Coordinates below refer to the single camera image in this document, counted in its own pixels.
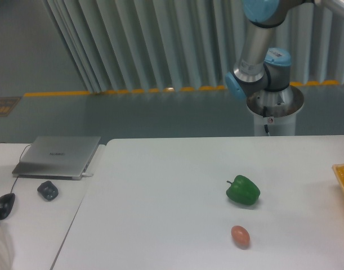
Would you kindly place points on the brown floor sign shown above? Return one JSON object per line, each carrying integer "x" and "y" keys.
{"x": 7, "y": 104}

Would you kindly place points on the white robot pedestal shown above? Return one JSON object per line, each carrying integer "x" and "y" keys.
{"x": 275, "y": 113}

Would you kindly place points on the white corrugated wall panel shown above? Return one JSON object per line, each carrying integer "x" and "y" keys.
{"x": 134, "y": 46}

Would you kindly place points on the silver closed laptop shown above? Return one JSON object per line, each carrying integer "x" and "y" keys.
{"x": 57, "y": 157}

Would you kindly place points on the black computer mouse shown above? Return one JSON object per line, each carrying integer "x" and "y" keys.
{"x": 6, "y": 205}

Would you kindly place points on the brown egg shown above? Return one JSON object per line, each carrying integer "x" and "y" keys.
{"x": 240, "y": 237}

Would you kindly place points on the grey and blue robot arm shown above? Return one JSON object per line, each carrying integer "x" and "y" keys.
{"x": 256, "y": 50}

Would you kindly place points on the black power adapter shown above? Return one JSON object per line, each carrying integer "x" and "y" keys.
{"x": 48, "y": 190}

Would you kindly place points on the green bell pepper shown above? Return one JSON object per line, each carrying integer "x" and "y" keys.
{"x": 243, "y": 191}

